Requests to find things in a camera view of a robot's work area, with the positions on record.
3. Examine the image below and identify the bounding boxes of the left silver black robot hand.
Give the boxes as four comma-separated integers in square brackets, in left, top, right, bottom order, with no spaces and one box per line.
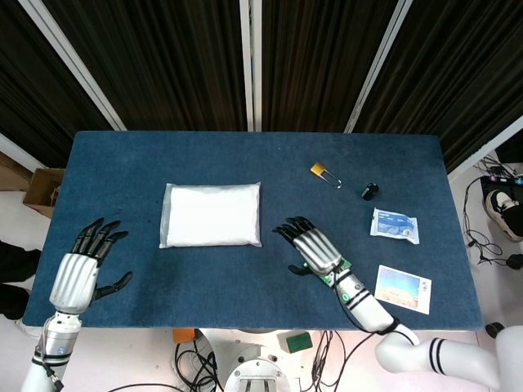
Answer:
[47,217,134,316]

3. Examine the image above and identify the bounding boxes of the black floor cable tangle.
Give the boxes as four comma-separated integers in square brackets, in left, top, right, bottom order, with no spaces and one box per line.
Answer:
[309,329,349,392]
[174,341,225,392]
[461,154,523,266]

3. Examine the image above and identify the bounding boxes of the blue white wipes packet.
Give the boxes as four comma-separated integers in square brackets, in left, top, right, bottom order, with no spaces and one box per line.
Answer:
[369,207,421,246]

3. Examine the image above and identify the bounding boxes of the green block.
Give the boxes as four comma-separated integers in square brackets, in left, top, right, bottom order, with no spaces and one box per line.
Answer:
[285,331,314,354]

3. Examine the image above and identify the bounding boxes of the landscape photo postcard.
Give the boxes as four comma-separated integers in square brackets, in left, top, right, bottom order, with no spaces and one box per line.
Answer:
[373,264,434,316]

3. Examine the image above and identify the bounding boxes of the orange block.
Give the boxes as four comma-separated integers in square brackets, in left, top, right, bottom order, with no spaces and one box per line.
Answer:
[172,327,197,345]

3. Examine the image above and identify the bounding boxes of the green circuit board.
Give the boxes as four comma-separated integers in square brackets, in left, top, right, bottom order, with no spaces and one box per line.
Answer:
[320,257,354,288]

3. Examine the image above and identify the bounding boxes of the white metal frame post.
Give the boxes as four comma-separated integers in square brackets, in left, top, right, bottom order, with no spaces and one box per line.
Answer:
[344,0,414,134]
[239,0,263,132]
[17,0,128,132]

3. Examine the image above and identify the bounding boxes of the white plastic bag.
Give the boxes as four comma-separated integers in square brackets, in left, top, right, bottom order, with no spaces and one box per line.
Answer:
[158,181,263,250]

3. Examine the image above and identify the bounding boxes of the black white sneaker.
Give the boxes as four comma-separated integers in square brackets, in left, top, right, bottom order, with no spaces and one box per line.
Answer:
[484,189,523,243]

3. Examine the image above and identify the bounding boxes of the brown cardboard sheet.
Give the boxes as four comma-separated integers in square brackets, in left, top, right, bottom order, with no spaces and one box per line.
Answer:
[0,152,34,192]

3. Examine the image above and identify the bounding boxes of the black pleated curtain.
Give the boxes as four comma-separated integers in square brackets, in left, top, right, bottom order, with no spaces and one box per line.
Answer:
[353,0,523,174]
[261,0,400,134]
[0,0,114,169]
[40,0,249,132]

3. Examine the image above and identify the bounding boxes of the person leg black trousers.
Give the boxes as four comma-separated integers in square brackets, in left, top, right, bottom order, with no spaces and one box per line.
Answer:
[0,283,33,322]
[0,239,42,283]

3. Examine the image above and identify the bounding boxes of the yellow tag with clip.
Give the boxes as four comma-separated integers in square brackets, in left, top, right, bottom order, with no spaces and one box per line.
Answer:
[310,162,344,189]

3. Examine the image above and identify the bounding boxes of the white metal frame rail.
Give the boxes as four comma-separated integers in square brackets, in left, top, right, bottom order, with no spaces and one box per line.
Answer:
[0,132,47,173]
[446,115,523,177]

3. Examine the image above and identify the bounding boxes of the blue felt tablecloth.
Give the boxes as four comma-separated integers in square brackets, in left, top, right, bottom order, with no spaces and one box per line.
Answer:
[22,130,485,332]

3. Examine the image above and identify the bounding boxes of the open cardboard box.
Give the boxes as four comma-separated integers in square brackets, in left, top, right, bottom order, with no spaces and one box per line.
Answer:
[22,167,66,220]

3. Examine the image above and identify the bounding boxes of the black power strip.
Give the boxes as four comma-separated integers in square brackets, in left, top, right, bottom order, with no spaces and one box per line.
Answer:
[480,173,523,205]

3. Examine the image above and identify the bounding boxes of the grey white robot torso base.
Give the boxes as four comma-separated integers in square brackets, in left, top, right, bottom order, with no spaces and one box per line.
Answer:
[222,341,288,392]

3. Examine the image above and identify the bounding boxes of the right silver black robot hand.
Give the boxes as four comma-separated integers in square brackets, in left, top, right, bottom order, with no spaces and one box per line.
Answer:
[272,216,343,280]

